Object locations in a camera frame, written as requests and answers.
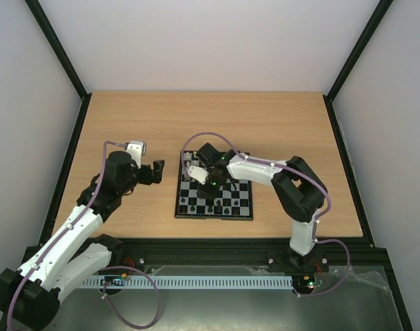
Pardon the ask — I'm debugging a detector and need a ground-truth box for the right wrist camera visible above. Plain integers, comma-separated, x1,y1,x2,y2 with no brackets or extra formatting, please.
186,165,208,185

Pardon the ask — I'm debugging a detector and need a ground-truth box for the black frame post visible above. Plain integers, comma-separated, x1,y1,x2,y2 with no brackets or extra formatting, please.
325,0,395,103
25,0,90,101

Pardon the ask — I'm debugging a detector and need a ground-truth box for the black frame post right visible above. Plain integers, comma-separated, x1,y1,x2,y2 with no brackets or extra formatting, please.
325,0,395,103

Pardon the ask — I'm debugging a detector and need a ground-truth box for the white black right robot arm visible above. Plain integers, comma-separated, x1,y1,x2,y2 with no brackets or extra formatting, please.
186,143,330,270

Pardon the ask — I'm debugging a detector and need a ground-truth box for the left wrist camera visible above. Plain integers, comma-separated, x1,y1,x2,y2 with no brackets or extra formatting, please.
126,140,147,159

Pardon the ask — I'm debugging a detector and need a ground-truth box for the black frame post left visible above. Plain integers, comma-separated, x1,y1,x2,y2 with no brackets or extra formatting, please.
25,0,90,101

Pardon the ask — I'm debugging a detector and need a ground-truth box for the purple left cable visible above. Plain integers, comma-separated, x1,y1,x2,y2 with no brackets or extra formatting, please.
6,139,161,328

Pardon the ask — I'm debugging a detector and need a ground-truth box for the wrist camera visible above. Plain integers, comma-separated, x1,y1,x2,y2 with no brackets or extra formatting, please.
186,165,208,185
126,140,147,159

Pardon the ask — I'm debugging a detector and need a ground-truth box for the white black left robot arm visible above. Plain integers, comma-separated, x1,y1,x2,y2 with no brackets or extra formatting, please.
0,143,165,330

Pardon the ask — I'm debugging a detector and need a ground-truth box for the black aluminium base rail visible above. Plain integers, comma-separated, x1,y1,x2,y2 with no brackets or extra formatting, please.
25,236,390,273

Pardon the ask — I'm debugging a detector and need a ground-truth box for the black white chess board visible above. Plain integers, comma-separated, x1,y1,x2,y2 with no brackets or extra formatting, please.
174,169,253,221

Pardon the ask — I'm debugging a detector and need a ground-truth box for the light blue cable duct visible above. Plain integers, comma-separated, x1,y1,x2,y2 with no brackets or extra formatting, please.
79,275,293,290

